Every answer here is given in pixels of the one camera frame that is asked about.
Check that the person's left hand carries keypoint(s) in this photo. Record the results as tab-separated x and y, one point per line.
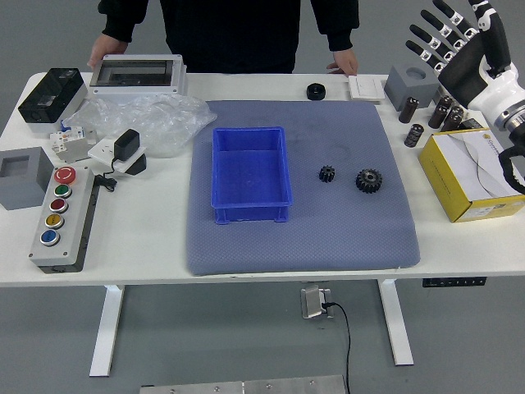
344	61

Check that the person's right hand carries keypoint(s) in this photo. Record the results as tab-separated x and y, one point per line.
107	46

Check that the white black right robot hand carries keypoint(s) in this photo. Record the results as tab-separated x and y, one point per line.
463	70

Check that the small black gear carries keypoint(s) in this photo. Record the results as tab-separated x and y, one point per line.
327	174

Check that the big black gear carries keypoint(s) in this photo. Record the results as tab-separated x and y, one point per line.
369	180

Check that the blue plastic box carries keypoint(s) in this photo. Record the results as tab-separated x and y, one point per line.
250	180

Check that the person's left forearm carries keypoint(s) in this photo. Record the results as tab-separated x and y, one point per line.
338	24

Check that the person's right forearm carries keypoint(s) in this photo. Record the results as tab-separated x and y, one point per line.
119	20

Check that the black hex nut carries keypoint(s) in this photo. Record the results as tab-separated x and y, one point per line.
316	91

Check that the white clear-lid distribution box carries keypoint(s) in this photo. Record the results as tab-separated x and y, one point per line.
135	88

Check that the yellow white cardboard box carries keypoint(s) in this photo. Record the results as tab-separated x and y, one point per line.
455	164

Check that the grey five-button control box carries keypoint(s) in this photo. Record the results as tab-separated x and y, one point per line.
71	221

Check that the silver floor socket box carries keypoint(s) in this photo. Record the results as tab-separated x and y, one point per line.
311	301

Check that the small black flat module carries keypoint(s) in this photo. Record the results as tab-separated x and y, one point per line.
473	124

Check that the grey cube with round hole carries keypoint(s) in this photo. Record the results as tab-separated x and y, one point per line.
404	88

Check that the clear plastic bag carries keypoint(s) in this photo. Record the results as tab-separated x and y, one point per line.
164	119

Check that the black power adapter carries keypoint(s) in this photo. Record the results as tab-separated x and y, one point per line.
126	143

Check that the white circuit breaker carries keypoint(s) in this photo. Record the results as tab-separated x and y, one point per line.
65	139

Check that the black stand block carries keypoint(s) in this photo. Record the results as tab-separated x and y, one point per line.
139	165

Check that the grey cube with square hole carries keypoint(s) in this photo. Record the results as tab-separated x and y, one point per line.
20	189

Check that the grey-blue padded mat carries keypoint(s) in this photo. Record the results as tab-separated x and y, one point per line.
348	230

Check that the black table height panel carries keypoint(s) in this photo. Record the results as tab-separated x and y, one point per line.
453	282

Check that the white table leg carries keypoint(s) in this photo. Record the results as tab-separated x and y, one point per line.
395	324
106	328

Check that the silver metal plate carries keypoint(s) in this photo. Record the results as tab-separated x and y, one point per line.
246	386

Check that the white wall switch plate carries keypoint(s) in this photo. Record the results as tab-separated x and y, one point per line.
366	88

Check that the black-lid white enclosure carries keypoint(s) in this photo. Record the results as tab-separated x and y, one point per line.
49	96

